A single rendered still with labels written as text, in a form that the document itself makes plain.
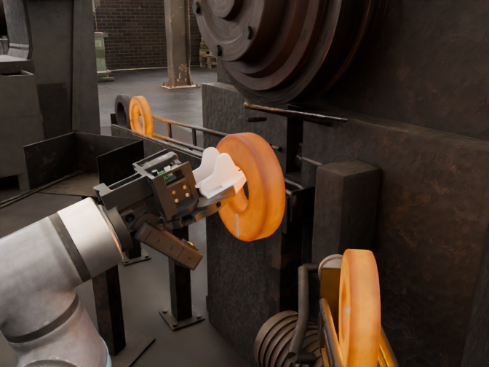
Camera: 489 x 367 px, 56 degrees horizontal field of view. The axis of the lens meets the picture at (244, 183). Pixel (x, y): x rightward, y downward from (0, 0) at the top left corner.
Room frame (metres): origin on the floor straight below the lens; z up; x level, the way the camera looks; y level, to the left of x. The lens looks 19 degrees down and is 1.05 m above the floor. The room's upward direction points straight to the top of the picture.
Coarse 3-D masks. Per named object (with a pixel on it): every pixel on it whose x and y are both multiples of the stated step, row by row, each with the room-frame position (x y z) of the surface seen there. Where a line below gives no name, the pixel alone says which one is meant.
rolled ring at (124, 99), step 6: (120, 96) 1.92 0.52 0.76; (126, 96) 1.91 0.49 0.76; (120, 102) 1.94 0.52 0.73; (126, 102) 1.88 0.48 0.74; (120, 108) 1.98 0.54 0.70; (126, 108) 1.86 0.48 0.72; (120, 114) 1.98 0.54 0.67; (126, 114) 1.87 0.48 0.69; (120, 120) 1.98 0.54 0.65; (126, 126) 1.97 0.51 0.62
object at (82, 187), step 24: (48, 144) 1.33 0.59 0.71; (72, 144) 1.42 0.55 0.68; (96, 144) 1.40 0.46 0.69; (120, 144) 1.36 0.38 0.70; (48, 168) 1.32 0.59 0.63; (72, 168) 1.41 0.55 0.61; (96, 168) 1.40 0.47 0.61; (120, 168) 1.23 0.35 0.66; (48, 192) 1.22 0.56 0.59; (72, 192) 1.21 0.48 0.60; (96, 288) 1.26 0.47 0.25; (96, 312) 1.26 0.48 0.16; (120, 312) 1.29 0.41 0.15; (120, 336) 1.27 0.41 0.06; (144, 336) 1.34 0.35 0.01; (120, 360) 1.22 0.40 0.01
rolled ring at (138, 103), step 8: (136, 96) 1.78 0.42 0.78; (136, 104) 1.76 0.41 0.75; (144, 104) 1.73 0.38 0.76; (136, 112) 1.83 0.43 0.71; (144, 112) 1.71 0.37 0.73; (136, 120) 1.83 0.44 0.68; (144, 120) 1.70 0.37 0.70; (152, 120) 1.71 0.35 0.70; (136, 128) 1.81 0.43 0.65; (144, 128) 1.70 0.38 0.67; (152, 128) 1.71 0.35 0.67
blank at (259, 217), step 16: (224, 144) 0.65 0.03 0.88; (240, 144) 0.61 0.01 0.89; (256, 144) 0.60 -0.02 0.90; (240, 160) 0.61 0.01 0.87; (256, 160) 0.58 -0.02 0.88; (272, 160) 0.58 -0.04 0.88; (256, 176) 0.57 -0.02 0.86; (272, 176) 0.57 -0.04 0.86; (240, 192) 0.65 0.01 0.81; (256, 192) 0.57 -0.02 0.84; (272, 192) 0.56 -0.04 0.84; (224, 208) 0.65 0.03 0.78; (240, 208) 0.62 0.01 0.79; (256, 208) 0.57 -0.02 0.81; (272, 208) 0.56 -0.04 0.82; (240, 224) 0.61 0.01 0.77; (256, 224) 0.57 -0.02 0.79; (272, 224) 0.57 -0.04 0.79
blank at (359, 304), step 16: (352, 256) 0.49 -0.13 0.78; (368, 256) 0.49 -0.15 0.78; (352, 272) 0.47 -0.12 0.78; (368, 272) 0.46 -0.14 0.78; (352, 288) 0.45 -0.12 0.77; (368, 288) 0.45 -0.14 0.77; (352, 304) 0.44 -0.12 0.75; (368, 304) 0.43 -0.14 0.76; (352, 320) 0.43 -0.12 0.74; (368, 320) 0.42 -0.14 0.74; (352, 336) 0.42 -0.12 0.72; (368, 336) 0.42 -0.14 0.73; (352, 352) 0.42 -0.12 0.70; (368, 352) 0.41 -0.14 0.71
